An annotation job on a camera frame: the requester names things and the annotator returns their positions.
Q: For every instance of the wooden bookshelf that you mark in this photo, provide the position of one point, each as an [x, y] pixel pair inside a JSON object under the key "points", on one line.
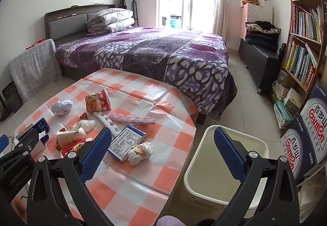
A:
{"points": [[305, 38]]}

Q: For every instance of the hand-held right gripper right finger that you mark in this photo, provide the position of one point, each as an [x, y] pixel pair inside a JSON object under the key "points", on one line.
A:
{"points": [[230, 157]]}

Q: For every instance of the pink white drawer cabinet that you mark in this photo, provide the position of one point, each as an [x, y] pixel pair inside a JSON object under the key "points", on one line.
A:
{"points": [[255, 15]]}

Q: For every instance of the blue white water carton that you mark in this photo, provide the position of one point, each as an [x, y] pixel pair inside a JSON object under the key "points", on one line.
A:
{"points": [[295, 154], [315, 123]]}

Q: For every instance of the crumpled white tissue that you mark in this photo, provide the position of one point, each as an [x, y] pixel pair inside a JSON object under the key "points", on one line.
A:
{"points": [[84, 125], [140, 154]]}

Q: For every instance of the red instant noodle cup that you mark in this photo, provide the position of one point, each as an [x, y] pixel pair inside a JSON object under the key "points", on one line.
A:
{"points": [[97, 103]]}

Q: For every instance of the crumpled white paper ball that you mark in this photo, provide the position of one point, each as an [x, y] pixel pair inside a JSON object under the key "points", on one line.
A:
{"points": [[61, 107]]}

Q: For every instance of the white toothed plastic strip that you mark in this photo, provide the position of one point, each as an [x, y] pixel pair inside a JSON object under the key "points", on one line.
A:
{"points": [[107, 122]]}

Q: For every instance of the pale purple cloth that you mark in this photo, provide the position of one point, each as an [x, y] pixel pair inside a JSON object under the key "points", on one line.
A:
{"points": [[168, 221]]}

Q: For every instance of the red cloth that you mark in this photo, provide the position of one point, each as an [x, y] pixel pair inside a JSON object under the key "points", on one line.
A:
{"points": [[38, 42]]}

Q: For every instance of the black bag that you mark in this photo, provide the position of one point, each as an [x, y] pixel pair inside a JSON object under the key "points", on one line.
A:
{"points": [[282, 52]]}

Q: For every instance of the black flat panel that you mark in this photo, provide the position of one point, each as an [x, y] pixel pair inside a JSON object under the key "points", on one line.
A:
{"points": [[11, 98]]}

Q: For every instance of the white plastic bin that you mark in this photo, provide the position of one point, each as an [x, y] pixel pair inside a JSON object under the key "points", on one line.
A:
{"points": [[204, 172]]}

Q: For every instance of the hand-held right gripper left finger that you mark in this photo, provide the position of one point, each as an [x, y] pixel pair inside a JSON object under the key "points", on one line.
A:
{"points": [[95, 154]]}

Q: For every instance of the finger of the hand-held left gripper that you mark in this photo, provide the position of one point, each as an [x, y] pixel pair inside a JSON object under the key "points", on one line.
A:
{"points": [[26, 139], [3, 144]]}

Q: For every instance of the black bench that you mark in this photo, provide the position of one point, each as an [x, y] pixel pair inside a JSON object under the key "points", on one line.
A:
{"points": [[260, 62]]}

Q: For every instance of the torn blue toothpaste box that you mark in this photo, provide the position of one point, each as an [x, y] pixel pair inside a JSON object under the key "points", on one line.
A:
{"points": [[43, 126]]}

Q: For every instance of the grey plaid cloth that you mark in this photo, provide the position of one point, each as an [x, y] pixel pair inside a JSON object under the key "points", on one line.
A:
{"points": [[33, 70]]}

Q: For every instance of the stack of white booklets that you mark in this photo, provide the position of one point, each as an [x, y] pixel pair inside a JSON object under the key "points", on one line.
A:
{"points": [[311, 190]]}

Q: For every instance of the dark wooden bed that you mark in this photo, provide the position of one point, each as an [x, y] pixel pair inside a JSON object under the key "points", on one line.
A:
{"points": [[66, 21]]}

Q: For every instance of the white bag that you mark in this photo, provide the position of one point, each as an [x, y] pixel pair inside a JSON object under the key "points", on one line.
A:
{"points": [[263, 1]]}

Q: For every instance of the pink fluffy cloth strip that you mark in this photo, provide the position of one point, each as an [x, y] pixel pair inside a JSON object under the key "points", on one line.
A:
{"points": [[132, 119]]}

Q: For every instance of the white cardboard box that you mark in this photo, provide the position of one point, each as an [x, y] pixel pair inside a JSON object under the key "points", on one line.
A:
{"points": [[293, 99]]}

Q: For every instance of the bed with purple quilt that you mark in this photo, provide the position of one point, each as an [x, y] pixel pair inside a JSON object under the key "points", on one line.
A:
{"points": [[153, 49]]}

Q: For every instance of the folded white patterned quilt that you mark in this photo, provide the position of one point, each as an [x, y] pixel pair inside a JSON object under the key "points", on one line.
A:
{"points": [[112, 21]]}

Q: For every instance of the flat blue white box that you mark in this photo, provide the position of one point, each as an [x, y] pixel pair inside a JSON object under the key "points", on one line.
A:
{"points": [[125, 144]]}

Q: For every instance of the red snack packet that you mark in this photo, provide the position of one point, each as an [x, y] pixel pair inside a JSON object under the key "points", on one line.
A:
{"points": [[75, 148]]}

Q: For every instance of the pile of folded clothes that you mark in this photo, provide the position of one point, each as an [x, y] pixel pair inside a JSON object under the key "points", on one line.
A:
{"points": [[263, 36]]}

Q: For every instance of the row of books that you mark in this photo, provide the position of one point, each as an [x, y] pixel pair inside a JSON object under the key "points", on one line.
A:
{"points": [[299, 65], [306, 21]]}

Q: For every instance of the orange white checkered tablecloth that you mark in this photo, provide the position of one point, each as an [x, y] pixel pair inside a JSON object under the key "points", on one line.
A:
{"points": [[143, 190]]}

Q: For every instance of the stack of green folders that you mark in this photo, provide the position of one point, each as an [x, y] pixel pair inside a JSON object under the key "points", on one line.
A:
{"points": [[282, 114]]}

